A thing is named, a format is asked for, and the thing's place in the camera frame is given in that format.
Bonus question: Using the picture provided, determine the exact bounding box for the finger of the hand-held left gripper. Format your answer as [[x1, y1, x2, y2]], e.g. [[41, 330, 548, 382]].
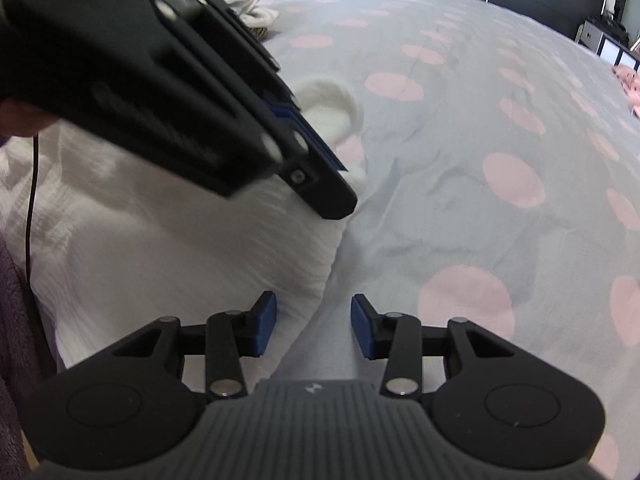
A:
[[190, 0, 302, 112], [260, 107, 359, 220]]

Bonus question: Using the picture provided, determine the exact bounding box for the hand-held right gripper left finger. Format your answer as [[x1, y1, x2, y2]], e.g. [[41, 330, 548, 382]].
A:
[[100, 290, 278, 401]]

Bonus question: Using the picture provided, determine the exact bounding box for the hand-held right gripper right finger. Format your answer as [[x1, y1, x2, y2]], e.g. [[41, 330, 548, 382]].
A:
[[350, 293, 521, 401]]

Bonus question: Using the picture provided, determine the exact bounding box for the person's left hand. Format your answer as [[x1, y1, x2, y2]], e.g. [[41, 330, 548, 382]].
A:
[[0, 99, 58, 137]]

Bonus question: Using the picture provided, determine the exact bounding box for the grey pink-dotted bedspread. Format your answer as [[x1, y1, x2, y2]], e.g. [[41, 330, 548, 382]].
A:
[[240, 0, 640, 480]]

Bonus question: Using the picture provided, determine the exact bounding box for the purple fuzzy blanket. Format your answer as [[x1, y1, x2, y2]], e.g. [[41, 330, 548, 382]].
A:
[[0, 240, 58, 480]]

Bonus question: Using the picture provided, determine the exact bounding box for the white bedside cabinet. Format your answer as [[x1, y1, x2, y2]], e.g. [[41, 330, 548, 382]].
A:
[[575, 25, 640, 73]]

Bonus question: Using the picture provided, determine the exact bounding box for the pink printed pillow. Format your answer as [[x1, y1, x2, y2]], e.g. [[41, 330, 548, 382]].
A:
[[612, 64, 640, 118]]

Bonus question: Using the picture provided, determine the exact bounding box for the black bag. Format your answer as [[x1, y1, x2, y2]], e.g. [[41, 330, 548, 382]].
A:
[[585, 10, 628, 43]]

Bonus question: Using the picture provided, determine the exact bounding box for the black cable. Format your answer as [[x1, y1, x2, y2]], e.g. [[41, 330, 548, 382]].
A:
[[25, 132, 41, 286]]

